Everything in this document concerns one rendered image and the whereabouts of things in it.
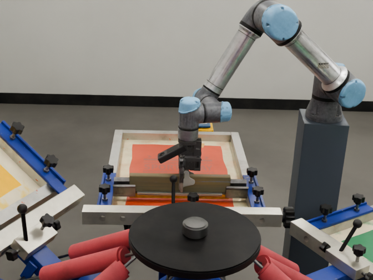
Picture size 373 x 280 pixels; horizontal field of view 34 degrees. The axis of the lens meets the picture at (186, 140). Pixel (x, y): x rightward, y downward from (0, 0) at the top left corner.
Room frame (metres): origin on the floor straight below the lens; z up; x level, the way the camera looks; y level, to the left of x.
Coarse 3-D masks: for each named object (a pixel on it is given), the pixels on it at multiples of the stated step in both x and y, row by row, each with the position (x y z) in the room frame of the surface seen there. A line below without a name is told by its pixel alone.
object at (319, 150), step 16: (304, 112) 2.42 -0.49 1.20; (304, 128) 2.29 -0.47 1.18; (320, 128) 2.29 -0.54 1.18; (336, 128) 2.29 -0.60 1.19; (304, 144) 2.29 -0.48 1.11; (320, 144) 2.29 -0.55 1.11; (336, 144) 2.29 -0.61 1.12; (304, 160) 2.29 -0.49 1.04; (320, 160) 2.29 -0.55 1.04; (336, 160) 2.29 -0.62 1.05; (304, 176) 2.29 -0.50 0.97; (320, 176) 2.29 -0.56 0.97; (336, 176) 2.29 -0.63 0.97; (304, 192) 2.29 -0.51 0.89; (320, 192) 2.29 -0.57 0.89; (336, 192) 2.29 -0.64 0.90; (304, 208) 2.29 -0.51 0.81; (336, 208) 2.29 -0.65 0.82; (288, 240) 2.35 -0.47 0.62; (288, 256) 2.30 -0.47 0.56; (304, 256) 2.29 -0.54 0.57; (320, 256) 2.29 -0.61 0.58; (304, 272) 2.29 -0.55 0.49
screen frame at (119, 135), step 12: (120, 132) 2.63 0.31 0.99; (132, 132) 2.63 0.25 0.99; (144, 132) 2.64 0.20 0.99; (156, 132) 2.65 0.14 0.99; (168, 132) 2.65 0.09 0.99; (204, 132) 2.67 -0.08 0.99; (216, 132) 2.68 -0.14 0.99; (228, 132) 2.68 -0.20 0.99; (120, 144) 2.49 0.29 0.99; (240, 144) 2.54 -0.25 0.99; (240, 156) 2.41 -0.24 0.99; (240, 168) 2.29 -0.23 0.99
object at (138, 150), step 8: (136, 144) 2.57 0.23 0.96; (144, 144) 2.58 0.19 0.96; (152, 144) 2.58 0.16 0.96; (160, 144) 2.58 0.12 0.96; (136, 152) 2.49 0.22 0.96; (144, 152) 2.49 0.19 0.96; (152, 152) 2.49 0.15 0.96; (136, 160) 2.40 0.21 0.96; (136, 168) 2.32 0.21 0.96; (128, 200) 2.04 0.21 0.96; (136, 200) 2.04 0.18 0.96; (144, 200) 2.05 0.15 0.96; (152, 200) 2.05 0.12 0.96; (160, 200) 2.05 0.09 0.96; (168, 200) 2.05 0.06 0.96; (176, 200) 2.06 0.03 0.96
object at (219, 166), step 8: (208, 152) 2.52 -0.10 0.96; (216, 152) 2.52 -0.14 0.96; (216, 160) 2.44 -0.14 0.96; (216, 168) 2.35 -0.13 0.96; (224, 168) 2.36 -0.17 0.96; (184, 200) 2.06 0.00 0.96; (200, 200) 2.06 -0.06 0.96; (208, 200) 2.07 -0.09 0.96; (216, 200) 2.07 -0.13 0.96; (224, 200) 2.07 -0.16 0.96; (232, 200) 2.08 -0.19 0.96
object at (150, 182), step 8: (136, 176) 2.04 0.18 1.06; (144, 176) 2.05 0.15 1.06; (152, 176) 2.05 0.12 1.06; (160, 176) 2.05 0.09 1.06; (168, 176) 2.05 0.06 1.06; (192, 176) 2.06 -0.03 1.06; (200, 176) 2.06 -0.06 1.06; (208, 176) 2.06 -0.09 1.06; (216, 176) 2.06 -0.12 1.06; (224, 176) 2.07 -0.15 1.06; (136, 184) 2.04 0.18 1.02; (144, 184) 2.04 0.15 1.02; (152, 184) 2.05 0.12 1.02; (160, 184) 2.05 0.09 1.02; (168, 184) 2.05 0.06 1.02; (176, 184) 2.05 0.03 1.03; (200, 184) 2.05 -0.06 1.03; (208, 184) 2.06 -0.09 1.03; (216, 184) 2.06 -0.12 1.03; (224, 184) 2.06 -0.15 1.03; (136, 192) 2.04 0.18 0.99; (224, 192) 2.06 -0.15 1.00
